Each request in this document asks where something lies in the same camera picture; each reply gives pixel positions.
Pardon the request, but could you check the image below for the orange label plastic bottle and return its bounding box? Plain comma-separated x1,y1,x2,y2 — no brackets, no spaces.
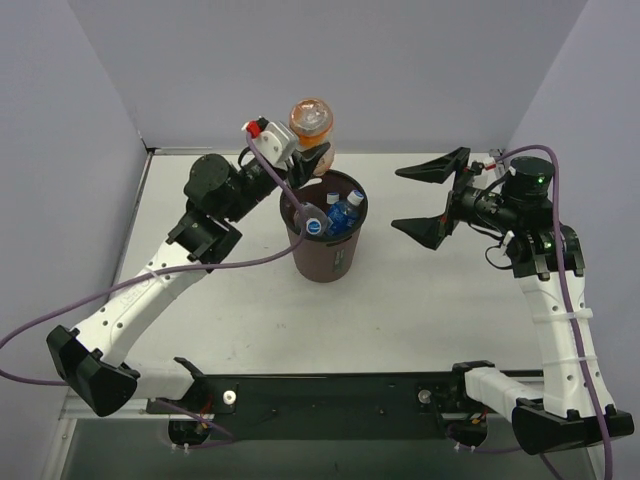
289,98,335,177

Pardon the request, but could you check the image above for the white blue label plastic bottle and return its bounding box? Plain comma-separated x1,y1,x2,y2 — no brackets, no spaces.
293,202,328,237

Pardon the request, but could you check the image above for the blue label clear plastic bottle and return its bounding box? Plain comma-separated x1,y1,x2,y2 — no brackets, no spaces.
325,190,364,236

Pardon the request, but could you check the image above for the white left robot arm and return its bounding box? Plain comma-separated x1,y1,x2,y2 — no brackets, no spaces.
46,142,329,417

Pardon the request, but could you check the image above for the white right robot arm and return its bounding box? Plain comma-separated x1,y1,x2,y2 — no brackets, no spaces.
391,147,635,455

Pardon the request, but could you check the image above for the brown plastic waste bin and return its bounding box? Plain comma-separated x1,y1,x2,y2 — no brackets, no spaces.
293,170,368,283

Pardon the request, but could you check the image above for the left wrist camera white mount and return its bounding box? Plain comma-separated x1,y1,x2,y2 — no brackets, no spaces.
242,117,298,170

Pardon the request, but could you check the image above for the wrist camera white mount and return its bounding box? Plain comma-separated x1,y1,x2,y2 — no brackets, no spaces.
242,117,298,170
469,156,504,189

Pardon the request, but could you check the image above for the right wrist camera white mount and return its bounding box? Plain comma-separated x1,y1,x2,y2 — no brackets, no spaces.
469,156,504,189

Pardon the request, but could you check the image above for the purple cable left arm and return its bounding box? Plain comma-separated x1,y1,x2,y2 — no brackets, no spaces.
0,132,307,449

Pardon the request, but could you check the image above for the black metal base plate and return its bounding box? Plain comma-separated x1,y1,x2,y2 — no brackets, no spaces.
146,372,488,446

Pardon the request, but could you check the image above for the aluminium table edge rail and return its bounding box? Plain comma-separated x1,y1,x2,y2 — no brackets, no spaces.
59,394,151,421

